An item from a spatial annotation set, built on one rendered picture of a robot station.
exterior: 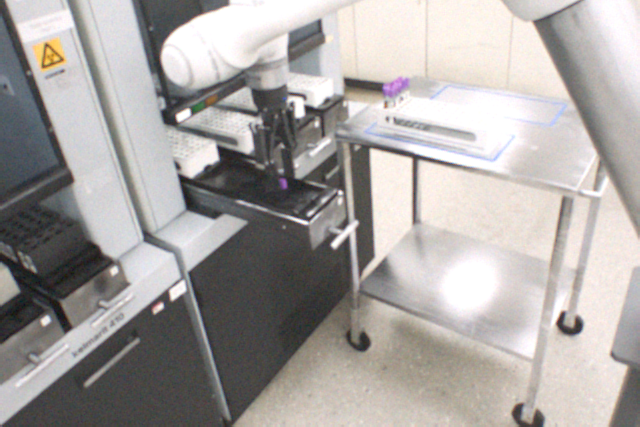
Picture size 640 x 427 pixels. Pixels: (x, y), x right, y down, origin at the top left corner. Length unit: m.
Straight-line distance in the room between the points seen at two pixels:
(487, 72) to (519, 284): 1.89
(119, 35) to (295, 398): 1.20
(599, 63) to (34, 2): 0.86
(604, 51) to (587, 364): 1.45
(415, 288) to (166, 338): 0.78
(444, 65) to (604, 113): 2.87
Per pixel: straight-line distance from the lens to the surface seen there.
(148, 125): 1.22
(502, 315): 1.67
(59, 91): 1.09
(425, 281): 1.75
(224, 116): 1.50
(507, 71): 3.39
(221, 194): 1.26
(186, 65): 0.91
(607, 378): 1.96
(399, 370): 1.87
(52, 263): 1.15
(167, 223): 1.32
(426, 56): 3.54
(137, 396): 1.33
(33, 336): 1.09
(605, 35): 0.65
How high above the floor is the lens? 1.44
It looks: 32 degrees down
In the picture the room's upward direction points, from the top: 6 degrees counter-clockwise
